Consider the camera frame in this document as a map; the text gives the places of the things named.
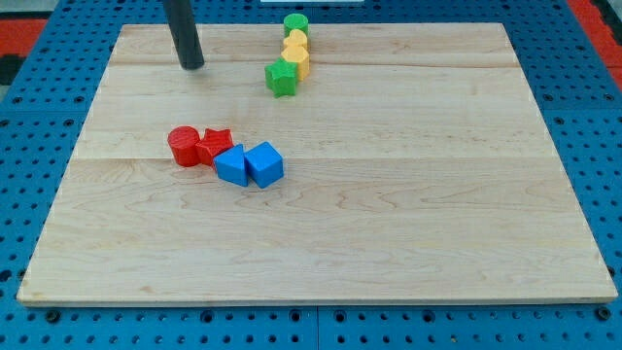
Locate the yellow hexagon block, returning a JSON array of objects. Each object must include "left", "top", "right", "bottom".
[{"left": 281, "top": 46, "right": 310, "bottom": 81}]

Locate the blue cube block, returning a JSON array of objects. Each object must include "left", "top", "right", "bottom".
[{"left": 244, "top": 142, "right": 284, "bottom": 189}]

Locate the blue triangle block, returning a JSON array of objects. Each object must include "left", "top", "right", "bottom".
[{"left": 214, "top": 144, "right": 248, "bottom": 187}]

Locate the red star block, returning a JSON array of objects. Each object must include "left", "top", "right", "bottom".
[{"left": 195, "top": 128, "right": 233, "bottom": 166}]

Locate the green star block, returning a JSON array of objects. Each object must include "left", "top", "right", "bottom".
[{"left": 264, "top": 57, "right": 297, "bottom": 98}]

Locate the light wooden board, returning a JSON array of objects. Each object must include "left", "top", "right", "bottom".
[{"left": 17, "top": 22, "right": 617, "bottom": 307}]

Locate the red cylinder block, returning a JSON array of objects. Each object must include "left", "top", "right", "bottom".
[{"left": 167, "top": 125, "right": 200, "bottom": 167}]

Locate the green cylinder block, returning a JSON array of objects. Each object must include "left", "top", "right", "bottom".
[{"left": 283, "top": 13, "right": 309, "bottom": 37}]

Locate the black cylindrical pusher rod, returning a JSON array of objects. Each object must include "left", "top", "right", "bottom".
[{"left": 162, "top": 0, "right": 205, "bottom": 70}]

